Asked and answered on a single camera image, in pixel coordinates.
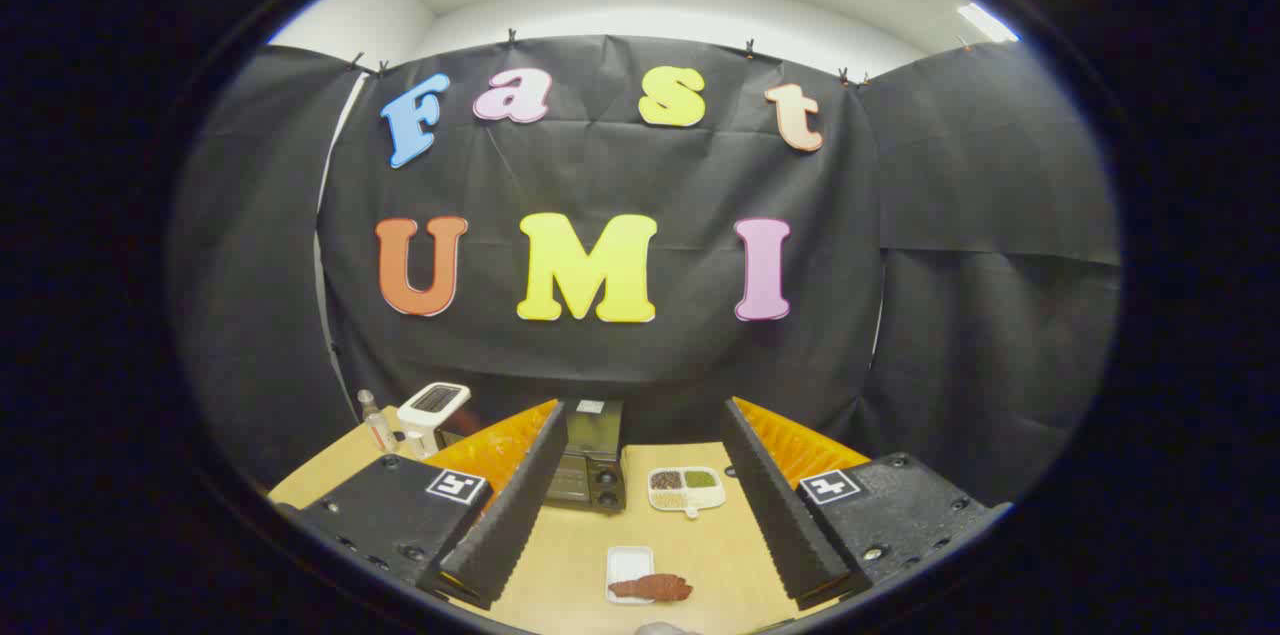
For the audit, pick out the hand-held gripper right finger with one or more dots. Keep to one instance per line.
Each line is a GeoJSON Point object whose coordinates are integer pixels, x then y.
{"type": "Point", "coordinates": [775, 505]}

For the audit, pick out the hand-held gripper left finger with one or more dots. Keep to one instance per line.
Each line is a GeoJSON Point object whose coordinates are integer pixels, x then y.
{"type": "Point", "coordinates": [520, 500]}

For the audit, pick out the black toaster oven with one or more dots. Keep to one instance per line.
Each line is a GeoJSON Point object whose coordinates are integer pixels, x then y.
{"type": "Point", "coordinates": [592, 460]}

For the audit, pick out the brown meat piece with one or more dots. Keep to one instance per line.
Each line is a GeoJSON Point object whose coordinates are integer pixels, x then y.
{"type": "Point", "coordinates": [655, 588]}

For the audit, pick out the white pop-up toaster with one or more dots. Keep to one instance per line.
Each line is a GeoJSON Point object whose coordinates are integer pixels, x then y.
{"type": "Point", "coordinates": [432, 403]}

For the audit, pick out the white divided grain dish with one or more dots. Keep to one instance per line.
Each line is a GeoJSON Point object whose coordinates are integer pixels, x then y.
{"type": "Point", "coordinates": [686, 489]}

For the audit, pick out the white plastic tray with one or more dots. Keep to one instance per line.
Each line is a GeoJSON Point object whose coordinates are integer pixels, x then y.
{"type": "Point", "coordinates": [628, 562]}

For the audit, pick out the clear glass bottle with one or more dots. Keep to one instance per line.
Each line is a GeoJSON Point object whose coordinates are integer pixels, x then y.
{"type": "Point", "coordinates": [376, 427]}

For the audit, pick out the ceiling light panel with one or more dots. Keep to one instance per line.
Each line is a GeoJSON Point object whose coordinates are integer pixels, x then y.
{"type": "Point", "coordinates": [987, 22]}

